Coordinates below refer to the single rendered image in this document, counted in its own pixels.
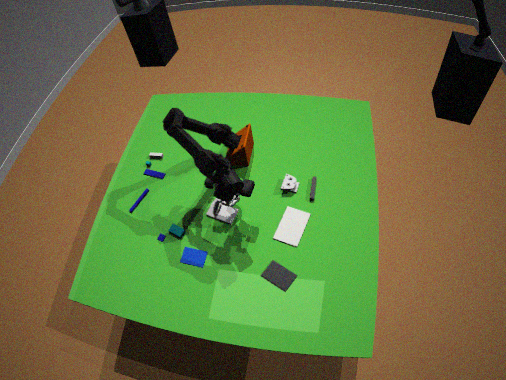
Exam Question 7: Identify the teal rectangular block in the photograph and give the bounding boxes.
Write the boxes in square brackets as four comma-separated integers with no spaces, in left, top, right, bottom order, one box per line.
[168,224,186,238]

